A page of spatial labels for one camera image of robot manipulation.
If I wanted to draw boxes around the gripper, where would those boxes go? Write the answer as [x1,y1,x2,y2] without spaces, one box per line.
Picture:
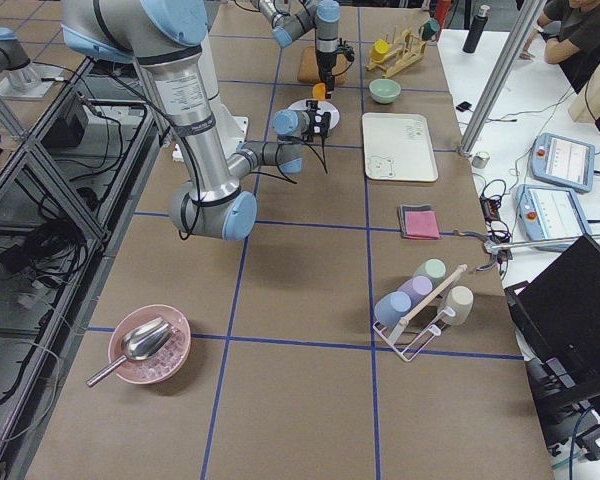
[316,50,337,98]
[303,99,331,141]

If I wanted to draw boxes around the orange fruit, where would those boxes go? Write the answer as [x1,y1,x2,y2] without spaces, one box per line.
[312,83,327,101]

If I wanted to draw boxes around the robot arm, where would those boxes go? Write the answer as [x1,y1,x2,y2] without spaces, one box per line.
[62,1,331,241]
[250,0,349,100]

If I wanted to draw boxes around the brown wooden tray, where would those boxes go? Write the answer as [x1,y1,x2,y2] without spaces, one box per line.
[297,46,349,85]

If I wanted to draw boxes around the cream bear tray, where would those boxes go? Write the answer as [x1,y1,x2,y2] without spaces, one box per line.
[362,113,438,183]

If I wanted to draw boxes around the white plate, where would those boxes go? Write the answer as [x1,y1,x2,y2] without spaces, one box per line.
[287,98,340,130]

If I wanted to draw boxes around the yellow mug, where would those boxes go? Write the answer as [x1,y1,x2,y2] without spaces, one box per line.
[369,39,390,63]

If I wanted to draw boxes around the green bowl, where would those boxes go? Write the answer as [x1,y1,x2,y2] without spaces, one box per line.
[369,78,402,104]

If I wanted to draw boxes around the wooden dish rack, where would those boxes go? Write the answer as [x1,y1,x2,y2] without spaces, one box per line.
[365,24,435,79]

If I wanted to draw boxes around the dark green mug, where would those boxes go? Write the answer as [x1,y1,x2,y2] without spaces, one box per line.
[419,18,440,42]

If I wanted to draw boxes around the pink and grey cloths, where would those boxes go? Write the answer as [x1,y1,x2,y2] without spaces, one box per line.
[397,204,440,240]

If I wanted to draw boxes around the small black device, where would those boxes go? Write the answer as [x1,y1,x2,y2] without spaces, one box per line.
[455,101,472,112]

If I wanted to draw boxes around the small metal can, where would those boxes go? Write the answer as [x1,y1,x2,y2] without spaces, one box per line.
[471,151,491,169]

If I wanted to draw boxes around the black water bottle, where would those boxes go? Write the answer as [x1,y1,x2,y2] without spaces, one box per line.
[462,4,491,54]

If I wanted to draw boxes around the green cup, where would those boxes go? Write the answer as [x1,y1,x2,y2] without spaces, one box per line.
[413,258,447,285]

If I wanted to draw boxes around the purple cup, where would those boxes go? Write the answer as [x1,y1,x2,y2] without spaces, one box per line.
[398,275,433,305]

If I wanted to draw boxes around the blue cup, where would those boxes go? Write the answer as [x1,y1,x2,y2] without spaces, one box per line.
[374,291,412,328]

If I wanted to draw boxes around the reacher grabber tool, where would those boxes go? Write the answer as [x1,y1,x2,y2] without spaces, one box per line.
[452,229,600,271]

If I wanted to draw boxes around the beige cup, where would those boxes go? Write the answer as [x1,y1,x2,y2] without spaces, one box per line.
[439,285,474,326]

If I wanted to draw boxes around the far teach pendant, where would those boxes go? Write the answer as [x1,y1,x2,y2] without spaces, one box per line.
[529,132,595,193]

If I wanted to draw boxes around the teach pendant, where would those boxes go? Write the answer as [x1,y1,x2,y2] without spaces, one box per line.
[529,132,595,193]
[516,184,591,252]

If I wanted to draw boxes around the near teach pendant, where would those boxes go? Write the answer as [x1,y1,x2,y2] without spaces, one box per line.
[516,184,591,252]

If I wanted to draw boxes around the white cup rack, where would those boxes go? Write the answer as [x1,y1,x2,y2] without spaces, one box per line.
[372,263,469,362]

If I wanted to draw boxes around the seated person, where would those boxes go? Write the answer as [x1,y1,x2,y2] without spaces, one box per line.
[519,0,600,92]

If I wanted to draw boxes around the metal scoop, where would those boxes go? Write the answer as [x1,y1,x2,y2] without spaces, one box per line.
[85,318,173,388]

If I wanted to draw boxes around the pink bowl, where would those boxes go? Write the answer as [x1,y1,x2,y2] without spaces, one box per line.
[108,304,192,385]

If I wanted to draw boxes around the black monitor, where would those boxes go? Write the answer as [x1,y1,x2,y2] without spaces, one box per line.
[509,234,600,403]

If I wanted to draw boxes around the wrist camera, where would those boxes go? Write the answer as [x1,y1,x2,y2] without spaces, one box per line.
[337,41,355,63]

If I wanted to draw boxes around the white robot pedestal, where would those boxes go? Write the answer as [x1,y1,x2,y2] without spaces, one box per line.
[171,39,249,165]

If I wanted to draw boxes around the aluminium frame post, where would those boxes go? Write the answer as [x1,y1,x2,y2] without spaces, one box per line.
[457,0,545,157]

